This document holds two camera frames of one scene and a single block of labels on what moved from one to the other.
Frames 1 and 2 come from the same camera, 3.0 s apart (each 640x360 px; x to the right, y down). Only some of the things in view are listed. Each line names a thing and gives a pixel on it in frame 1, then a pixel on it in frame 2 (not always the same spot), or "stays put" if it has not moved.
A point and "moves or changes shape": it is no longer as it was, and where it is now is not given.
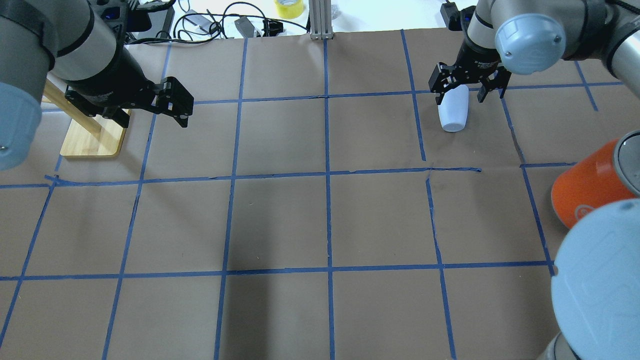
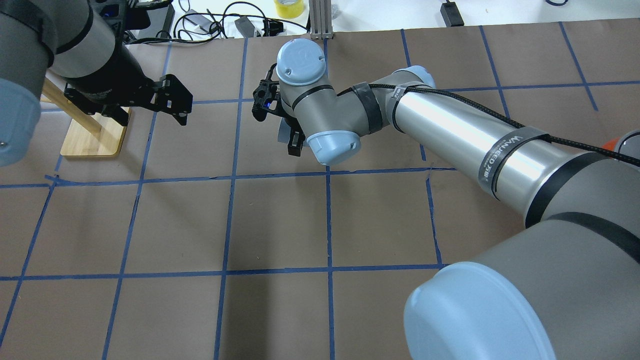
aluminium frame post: (320, 19) stays put
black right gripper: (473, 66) -> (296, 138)
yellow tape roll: (289, 9) stays put
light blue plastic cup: (453, 109) moves or changes shape
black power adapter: (245, 27) stays put
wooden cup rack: (91, 136) stays put
